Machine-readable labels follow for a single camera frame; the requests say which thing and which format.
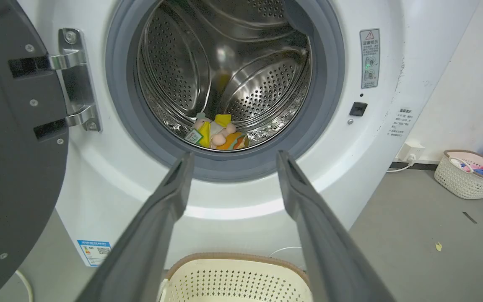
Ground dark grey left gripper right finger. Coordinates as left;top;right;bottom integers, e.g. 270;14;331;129
276;150;396;302

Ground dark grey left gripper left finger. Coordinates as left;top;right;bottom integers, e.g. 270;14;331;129
75;152;195;302

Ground pink and yellow plush doll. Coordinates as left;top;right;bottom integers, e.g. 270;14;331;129
184;112;249;151

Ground white front-load washing machine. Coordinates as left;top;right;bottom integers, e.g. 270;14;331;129
15;0;481;269

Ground cream perforated laundry basket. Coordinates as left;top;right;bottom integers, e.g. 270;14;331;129
157;253;313;302

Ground white laundry basket with clothes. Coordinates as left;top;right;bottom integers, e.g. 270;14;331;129
434;149;483;200

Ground dark grey washing machine door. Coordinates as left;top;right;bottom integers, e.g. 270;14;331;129
0;0;70;302

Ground blue energy label sticker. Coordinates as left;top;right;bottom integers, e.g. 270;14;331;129
77;240;112;267

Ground grey rubber door gasket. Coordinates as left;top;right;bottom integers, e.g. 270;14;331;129
105;0;346;183

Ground black text instruction sticker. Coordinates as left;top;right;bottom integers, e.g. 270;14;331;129
390;108;413;138

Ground chrome door hinge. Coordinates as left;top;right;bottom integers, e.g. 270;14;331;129
49;28;103;132

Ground grey warning label sticker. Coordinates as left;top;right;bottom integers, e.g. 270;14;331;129
359;28;380;89

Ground stainless steel washer drum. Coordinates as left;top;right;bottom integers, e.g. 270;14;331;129
136;0;312;147

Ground white power cable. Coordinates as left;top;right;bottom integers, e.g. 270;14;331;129
386;156;416;173

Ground white wall power outlet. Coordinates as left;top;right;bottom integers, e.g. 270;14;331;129
397;142;426;163

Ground white hose on floor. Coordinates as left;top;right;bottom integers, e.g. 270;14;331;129
14;270;34;302

